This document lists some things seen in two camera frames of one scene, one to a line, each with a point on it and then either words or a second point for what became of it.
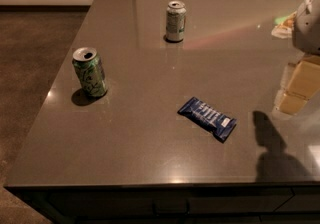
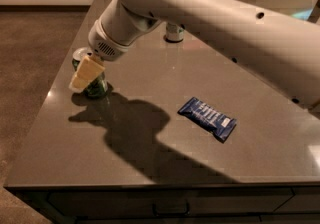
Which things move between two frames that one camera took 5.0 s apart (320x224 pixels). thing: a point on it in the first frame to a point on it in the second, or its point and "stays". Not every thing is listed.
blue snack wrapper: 220,125 stays
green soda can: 89,69 stays
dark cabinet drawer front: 168,204 stays
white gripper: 307,29 to 104,45
